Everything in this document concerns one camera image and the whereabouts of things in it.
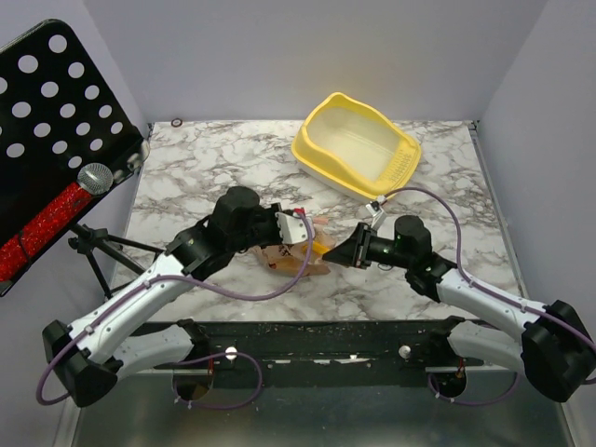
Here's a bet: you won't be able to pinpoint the pink cat litter bag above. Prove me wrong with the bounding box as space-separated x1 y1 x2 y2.
251 217 336 277

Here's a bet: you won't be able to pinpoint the yellow plastic litter scoop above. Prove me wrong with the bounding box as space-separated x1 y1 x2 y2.
311 241 330 256

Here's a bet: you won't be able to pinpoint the yellow plastic litter box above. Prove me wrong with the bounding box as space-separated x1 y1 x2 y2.
291 92 422 202

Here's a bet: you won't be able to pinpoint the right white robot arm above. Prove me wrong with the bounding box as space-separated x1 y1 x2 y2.
323 215 595 402

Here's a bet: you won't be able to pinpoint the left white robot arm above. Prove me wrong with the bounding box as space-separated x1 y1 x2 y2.
35 186 302 408

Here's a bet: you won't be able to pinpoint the black tripod stand legs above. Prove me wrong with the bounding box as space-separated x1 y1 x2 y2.
67 223 164 303

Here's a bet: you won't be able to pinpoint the red glitter microphone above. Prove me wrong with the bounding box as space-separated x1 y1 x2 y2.
1 163 114 283

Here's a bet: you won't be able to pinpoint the black perforated music stand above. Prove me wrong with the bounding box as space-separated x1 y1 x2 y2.
1 19 149 294

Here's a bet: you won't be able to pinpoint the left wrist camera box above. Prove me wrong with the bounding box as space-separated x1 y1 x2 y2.
276 210 311 245

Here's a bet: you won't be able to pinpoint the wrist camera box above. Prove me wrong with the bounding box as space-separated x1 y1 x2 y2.
276 210 311 245
365 195 387 231

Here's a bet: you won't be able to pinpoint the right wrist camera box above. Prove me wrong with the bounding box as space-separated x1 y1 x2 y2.
365 195 387 231

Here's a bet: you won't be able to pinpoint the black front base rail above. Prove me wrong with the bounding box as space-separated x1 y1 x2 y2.
153 318 513 391

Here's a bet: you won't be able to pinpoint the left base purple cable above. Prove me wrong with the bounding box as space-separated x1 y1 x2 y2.
174 347 264 411

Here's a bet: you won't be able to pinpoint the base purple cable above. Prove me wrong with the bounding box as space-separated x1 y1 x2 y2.
174 347 264 411
427 367 521 407

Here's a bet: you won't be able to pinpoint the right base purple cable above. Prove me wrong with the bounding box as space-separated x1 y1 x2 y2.
427 367 521 407

